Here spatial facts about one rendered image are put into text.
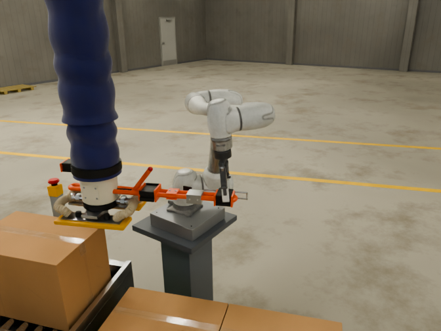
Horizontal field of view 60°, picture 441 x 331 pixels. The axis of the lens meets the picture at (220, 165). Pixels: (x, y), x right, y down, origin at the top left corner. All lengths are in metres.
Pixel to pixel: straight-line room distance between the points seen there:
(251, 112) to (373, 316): 2.01
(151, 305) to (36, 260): 0.65
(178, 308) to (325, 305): 1.31
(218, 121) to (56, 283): 1.10
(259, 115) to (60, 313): 1.37
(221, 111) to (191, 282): 1.44
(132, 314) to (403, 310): 1.98
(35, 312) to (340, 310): 2.03
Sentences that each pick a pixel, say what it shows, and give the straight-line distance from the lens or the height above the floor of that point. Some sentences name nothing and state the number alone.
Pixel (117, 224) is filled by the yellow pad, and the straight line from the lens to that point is 1.78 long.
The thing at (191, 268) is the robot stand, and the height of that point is 0.48.
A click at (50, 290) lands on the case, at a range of 2.10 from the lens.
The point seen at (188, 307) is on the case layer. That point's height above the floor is 0.54.
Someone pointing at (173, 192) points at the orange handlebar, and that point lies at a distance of 1.74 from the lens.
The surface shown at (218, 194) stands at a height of 1.28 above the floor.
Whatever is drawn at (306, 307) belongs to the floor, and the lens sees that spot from 3.09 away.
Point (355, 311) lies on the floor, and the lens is 3.14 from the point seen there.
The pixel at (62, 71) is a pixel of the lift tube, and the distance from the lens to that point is 1.68.
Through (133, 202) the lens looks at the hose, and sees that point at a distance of 1.80.
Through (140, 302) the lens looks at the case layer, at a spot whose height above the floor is 0.54.
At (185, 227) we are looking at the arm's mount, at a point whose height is 0.83.
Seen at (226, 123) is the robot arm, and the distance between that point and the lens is 1.54.
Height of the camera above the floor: 2.00
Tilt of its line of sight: 21 degrees down
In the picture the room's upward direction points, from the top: 1 degrees counter-clockwise
